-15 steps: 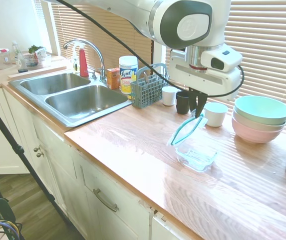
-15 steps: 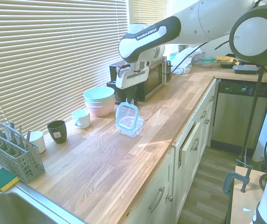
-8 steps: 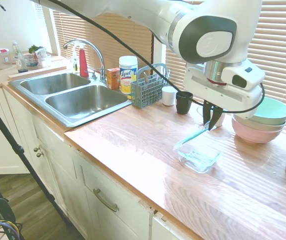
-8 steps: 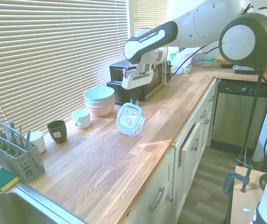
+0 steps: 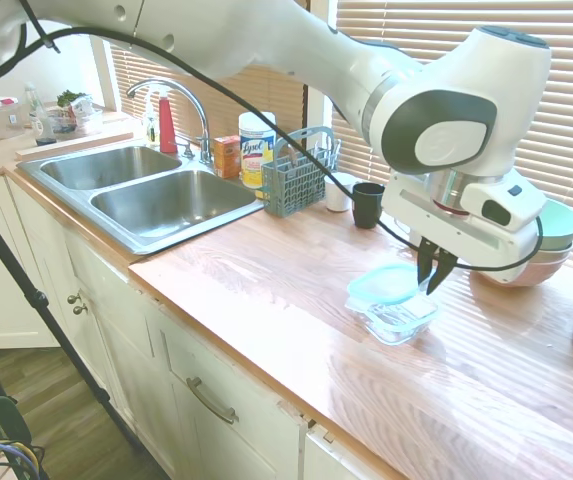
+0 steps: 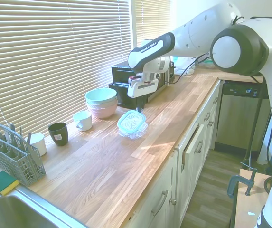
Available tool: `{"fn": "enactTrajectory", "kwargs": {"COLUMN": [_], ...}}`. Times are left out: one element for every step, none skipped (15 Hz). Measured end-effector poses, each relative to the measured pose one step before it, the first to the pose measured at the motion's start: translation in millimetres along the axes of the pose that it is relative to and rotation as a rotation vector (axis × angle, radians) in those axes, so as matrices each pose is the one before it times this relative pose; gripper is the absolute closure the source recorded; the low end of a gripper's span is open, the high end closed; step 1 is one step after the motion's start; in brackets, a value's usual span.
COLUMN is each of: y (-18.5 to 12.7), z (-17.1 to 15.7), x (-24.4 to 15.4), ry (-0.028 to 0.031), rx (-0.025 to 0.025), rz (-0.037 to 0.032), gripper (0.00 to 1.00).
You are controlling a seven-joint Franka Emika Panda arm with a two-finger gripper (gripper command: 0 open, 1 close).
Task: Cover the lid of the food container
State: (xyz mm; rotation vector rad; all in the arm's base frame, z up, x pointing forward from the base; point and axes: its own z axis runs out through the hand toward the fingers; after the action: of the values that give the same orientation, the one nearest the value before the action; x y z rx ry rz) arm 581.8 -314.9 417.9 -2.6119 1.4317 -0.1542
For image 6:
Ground stainless steel sink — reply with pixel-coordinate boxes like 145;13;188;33
0;187;89;228

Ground cream bowl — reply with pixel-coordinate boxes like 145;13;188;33
85;98;118;111

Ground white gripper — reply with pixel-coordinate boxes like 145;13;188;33
127;78;159;113

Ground stainless steel dishwasher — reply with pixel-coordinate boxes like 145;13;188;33
215;80;272;150

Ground green and yellow sponge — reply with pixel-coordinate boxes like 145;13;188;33
0;170;20;196

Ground mint green bowl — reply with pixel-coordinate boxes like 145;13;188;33
84;87;118;105

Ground beige window blinds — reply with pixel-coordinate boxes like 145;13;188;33
0;0;133;169
134;0;172;48

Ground clear glass food container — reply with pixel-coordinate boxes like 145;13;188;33
117;122;149;140

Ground white plastic bag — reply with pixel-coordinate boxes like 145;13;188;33
173;56;198;76

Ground clear lid with teal rim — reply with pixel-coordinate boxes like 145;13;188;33
117;110;147;132

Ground white kitchen cabinet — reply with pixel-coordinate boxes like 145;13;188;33
126;79;224;228

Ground white mug with handle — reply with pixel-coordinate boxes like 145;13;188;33
73;110;93;132

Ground dark green metal clamp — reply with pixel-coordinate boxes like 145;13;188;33
227;161;259;200

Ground black camera stand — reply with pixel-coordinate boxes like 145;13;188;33
244;76;269;167

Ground black toaster oven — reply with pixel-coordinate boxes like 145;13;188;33
108;60;176;110

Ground grey plastic cutlery basket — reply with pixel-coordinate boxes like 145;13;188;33
0;123;47;187

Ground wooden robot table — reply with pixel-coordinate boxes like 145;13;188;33
234;168;272;228

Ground white handleless cup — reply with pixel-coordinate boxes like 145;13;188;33
28;133;47;157

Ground pink bowl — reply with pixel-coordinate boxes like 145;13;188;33
86;104;118;119

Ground black cup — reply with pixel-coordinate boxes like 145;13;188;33
47;122;69;147

